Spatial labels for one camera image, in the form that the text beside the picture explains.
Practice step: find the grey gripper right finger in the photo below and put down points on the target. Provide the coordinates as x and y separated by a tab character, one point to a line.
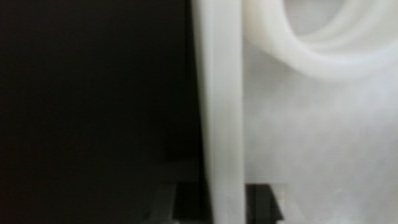
263	210

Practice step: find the white desk tabletop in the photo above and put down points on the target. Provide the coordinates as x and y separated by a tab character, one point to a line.
297	62

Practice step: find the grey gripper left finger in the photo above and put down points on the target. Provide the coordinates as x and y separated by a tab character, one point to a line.
180	204

